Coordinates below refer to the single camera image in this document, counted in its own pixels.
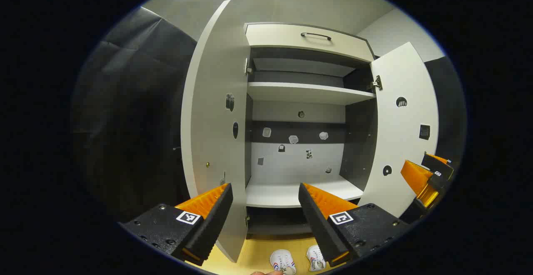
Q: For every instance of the white canvas shoe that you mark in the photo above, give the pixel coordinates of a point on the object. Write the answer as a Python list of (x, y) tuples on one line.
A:
[(283, 260), (316, 257)]

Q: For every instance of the white shoe cabinet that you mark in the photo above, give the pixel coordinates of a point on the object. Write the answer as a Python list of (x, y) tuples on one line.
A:
[(291, 166)]

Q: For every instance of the metal door hinge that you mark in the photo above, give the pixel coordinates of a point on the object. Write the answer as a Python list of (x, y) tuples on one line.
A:
[(375, 84), (248, 67)]

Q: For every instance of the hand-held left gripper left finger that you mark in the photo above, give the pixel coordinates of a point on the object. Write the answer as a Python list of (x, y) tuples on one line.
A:
[(212, 225)]

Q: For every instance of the white cabinet drawer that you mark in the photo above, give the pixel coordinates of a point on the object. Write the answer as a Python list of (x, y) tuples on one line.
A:
[(283, 37)]

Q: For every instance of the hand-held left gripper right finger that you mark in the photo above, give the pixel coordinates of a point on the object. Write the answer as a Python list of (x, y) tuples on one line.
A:
[(318, 225)]

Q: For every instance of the black backdrop cloth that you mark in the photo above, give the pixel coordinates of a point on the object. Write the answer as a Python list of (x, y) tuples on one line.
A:
[(449, 108), (133, 112)]

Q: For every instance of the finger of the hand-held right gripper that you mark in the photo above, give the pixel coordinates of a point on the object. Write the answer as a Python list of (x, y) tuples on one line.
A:
[(437, 181), (437, 164)]

